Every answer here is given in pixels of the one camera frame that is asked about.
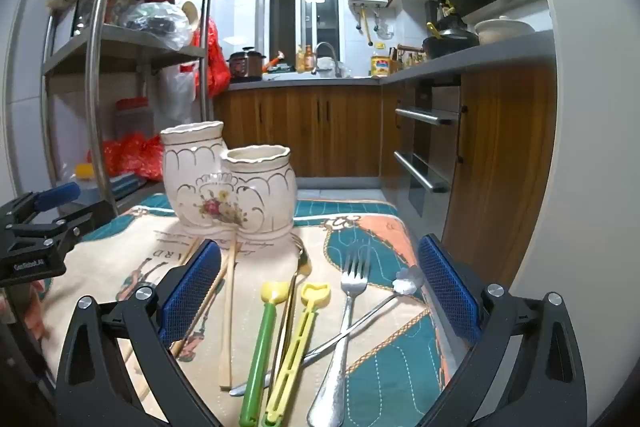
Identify grey kitchen countertop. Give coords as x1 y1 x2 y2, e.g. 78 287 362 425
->
227 29 556 90

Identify red lidded plastic container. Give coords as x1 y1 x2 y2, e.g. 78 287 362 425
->
112 97 153 142

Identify built-in steel drawer appliance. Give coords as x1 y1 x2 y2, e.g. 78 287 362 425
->
392 84 463 220

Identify black wok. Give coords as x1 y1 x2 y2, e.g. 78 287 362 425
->
422 32 481 60

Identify wooden base cabinets under stove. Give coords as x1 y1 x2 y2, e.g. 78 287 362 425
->
380 62 558 288

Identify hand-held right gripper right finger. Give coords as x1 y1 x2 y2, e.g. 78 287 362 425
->
417 234 588 427

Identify wooden base cabinets under sink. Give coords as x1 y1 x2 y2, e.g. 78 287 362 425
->
215 82 383 180

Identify chrome sink faucet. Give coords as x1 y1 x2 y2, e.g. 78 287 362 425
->
314 41 346 78

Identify white ceramic pot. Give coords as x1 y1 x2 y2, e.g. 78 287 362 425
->
472 16 536 46

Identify dark red rice cooker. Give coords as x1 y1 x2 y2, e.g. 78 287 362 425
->
227 48 267 82

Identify silver metal fork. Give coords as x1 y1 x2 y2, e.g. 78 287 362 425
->
306 252 372 427

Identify metal shelf rack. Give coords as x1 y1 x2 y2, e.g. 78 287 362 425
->
37 0 221 218

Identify clear plastic bag dark contents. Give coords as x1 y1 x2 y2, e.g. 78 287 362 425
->
112 0 196 52

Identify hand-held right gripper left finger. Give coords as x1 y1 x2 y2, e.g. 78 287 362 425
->
56 238 223 427

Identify kitchen window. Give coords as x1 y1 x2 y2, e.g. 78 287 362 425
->
262 0 346 62

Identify printed teal and peach mat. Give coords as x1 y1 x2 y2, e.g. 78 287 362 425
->
30 192 463 427

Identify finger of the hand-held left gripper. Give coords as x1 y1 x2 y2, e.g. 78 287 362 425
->
0 183 82 229
10 201 116 253

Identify yellow oil bottle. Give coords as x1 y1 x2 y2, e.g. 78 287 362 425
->
369 49 392 78

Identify yellow plastic scoop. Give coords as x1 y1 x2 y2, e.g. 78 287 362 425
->
263 283 332 427

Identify cream plastic cup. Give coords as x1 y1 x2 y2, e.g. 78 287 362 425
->
180 1 201 32

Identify hanging red plastic bag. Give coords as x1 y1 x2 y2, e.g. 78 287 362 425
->
192 14 232 98

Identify person's left hand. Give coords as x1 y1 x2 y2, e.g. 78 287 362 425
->
24 279 55 339

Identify green handled yellow scoop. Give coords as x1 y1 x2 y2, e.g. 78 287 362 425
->
238 281 292 427

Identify white plastic bag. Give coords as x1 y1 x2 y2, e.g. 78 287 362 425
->
155 59 198 122

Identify cream double ceramic utensil holder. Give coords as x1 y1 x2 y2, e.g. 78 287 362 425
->
160 121 298 242

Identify wooden condiment rack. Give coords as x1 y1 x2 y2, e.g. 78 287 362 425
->
390 44 426 70

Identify silver flower bowl spoon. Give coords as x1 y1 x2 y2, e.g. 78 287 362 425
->
229 264 426 397

